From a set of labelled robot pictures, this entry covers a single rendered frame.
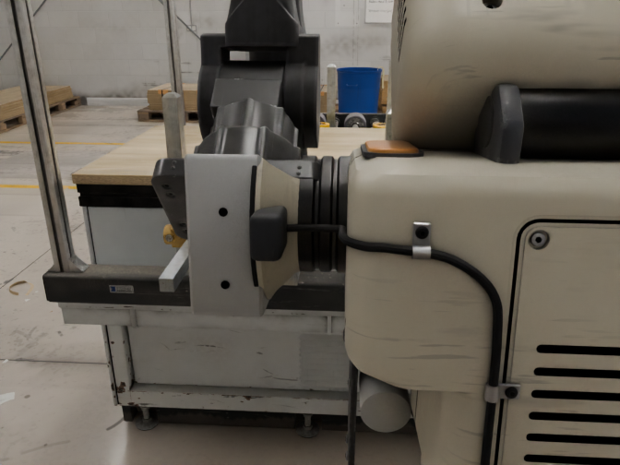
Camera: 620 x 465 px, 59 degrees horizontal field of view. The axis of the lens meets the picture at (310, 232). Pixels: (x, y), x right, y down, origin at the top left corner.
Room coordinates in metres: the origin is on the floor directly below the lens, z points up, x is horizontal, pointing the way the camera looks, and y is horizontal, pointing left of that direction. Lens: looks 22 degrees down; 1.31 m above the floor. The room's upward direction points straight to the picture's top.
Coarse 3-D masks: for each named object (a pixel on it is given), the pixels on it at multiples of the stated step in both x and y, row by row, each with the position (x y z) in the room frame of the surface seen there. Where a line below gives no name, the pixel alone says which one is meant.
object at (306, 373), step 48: (96, 192) 1.48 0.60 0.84; (144, 192) 1.47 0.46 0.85; (96, 240) 1.48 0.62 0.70; (144, 240) 1.47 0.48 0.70; (144, 336) 1.51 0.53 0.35; (192, 336) 1.50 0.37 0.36; (240, 336) 1.49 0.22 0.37; (288, 336) 1.48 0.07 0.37; (336, 336) 1.47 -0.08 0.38; (144, 384) 1.52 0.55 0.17; (192, 384) 1.50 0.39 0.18; (240, 384) 1.49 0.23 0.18; (288, 384) 1.48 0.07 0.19; (336, 384) 1.47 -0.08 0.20
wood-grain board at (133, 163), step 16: (160, 128) 2.12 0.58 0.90; (192, 128) 2.12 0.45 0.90; (320, 128) 2.12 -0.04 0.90; (336, 128) 2.12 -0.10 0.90; (352, 128) 2.12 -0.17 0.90; (368, 128) 2.12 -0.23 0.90; (384, 128) 2.12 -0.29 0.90; (128, 144) 1.84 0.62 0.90; (144, 144) 1.84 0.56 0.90; (160, 144) 1.84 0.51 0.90; (192, 144) 1.84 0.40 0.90; (320, 144) 1.84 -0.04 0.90; (336, 144) 1.84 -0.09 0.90; (352, 144) 1.84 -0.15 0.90; (96, 160) 1.63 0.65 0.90; (112, 160) 1.63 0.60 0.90; (128, 160) 1.63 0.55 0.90; (144, 160) 1.63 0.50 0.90; (80, 176) 1.47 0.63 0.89; (96, 176) 1.46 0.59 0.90; (112, 176) 1.46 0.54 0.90; (128, 176) 1.46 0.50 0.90; (144, 176) 1.46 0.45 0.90
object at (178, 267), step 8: (184, 248) 1.14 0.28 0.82; (176, 256) 1.10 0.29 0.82; (184, 256) 1.10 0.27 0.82; (176, 264) 1.06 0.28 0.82; (184, 264) 1.07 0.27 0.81; (168, 272) 1.02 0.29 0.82; (176, 272) 1.02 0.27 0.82; (184, 272) 1.06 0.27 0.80; (160, 280) 0.99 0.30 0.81; (168, 280) 0.99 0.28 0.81; (176, 280) 1.01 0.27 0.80; (160, 288) 0.99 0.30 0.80; (168, 288) 0.99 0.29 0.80
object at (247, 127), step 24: (216, 120) 0.42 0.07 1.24; (240, 120) 0.41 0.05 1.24; (264, 120) 0.42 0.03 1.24; (288, 120) 0.44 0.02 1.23; (216, 144) 0.39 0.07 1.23; (240, 144) 0.39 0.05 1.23; (264, 144) 0.39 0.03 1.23; (288, 144) 0.40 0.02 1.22; (168, 168) 0.37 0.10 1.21; (288, 168) 0.36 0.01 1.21; (312, 168) 0.36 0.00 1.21; (168, 192) 0.38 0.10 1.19; (168, 216) 0.39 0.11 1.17
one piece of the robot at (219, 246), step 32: (192, 160) 0.34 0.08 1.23; (224, 160) 0.34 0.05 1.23; (256, 160) 0.34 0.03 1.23; (192, 192) 0.34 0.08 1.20; (224, 192) 0.34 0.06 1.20; (192, 224) 0.34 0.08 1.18; (224, 224) 0.34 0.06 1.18; (192, 256) 0.34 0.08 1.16; (224, 256) 0.33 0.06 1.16; (192, 288) 0.33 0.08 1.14; (224, 288) 0.33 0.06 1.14; (256, 288) 0.33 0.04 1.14
